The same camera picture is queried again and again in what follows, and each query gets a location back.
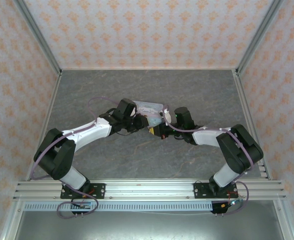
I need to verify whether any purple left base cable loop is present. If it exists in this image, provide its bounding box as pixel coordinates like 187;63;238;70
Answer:
57;188;99;219

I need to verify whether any pastel cartoon print square case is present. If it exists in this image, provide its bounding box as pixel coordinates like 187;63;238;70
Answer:
133;99;170;126

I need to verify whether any aluminium frame post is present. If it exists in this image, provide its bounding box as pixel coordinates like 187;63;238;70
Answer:
236;0;285;76
13;0;63;76

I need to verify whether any small circuit board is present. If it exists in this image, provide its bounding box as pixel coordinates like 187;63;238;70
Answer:
220;199;240;210
71;201;92;211

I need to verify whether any aluminium table edge rail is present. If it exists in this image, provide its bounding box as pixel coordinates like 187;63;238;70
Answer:
26;73;62;181
233;71;272;181

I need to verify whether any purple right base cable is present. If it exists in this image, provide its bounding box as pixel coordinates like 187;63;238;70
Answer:
213;180;249;216

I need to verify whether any white slotted cable duct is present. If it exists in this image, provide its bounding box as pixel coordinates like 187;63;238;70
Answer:
24;201;214;212

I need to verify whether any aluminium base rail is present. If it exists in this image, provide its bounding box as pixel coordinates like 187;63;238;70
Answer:
14;178;286;201

